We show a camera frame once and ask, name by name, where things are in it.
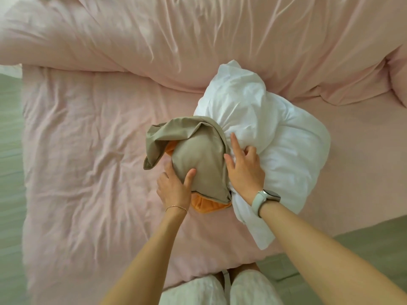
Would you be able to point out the person's right hand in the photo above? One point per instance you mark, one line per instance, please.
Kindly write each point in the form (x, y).
(248, 177)

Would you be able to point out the person's left hand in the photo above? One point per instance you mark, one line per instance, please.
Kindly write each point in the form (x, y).
(175, 193)

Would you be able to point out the grey and orange pillowcase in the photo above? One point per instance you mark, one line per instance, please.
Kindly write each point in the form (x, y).
(200, 149)

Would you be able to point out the white pillow insert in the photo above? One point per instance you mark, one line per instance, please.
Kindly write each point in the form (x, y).
(286, 139)

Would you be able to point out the pink bed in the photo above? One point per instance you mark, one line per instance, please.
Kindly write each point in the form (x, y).
(79, 155)

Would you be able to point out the person's right forearm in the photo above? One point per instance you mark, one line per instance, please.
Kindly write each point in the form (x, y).
(324, 257)

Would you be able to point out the person's left forearm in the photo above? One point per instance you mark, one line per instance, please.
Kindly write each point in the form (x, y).
(149, 260)

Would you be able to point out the person's white shorts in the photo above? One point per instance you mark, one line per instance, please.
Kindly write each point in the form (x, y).
(190, 292)

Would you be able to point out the white smartwatch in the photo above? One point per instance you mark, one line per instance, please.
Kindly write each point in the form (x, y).
(258, 201)

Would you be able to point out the pink ruffled duvet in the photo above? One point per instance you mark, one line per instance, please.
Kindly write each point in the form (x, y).
(222, 38)

